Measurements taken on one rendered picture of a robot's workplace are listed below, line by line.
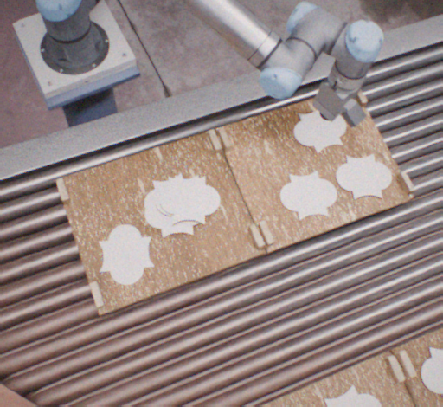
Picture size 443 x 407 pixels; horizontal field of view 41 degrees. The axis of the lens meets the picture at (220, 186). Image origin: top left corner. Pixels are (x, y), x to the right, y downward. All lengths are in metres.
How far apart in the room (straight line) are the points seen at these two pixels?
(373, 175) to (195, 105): 0.50
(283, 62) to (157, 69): 1.60
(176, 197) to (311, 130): 0.40
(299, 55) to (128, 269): 0.61
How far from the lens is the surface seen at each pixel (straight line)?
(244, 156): 1.49
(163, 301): 1.38
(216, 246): 1.40
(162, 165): 1.47
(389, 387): 1.43
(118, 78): 1.68
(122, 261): 1.38
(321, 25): 1.25
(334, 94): 1.35
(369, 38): 1.23
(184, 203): 1.40
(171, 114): 1.56
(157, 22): 2.88
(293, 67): 1.17
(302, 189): 1.47
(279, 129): 1.54
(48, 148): 1.54
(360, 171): 1.53
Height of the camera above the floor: 2.27
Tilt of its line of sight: 67 degrees down
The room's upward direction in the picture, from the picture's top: 12 degrees clockwise
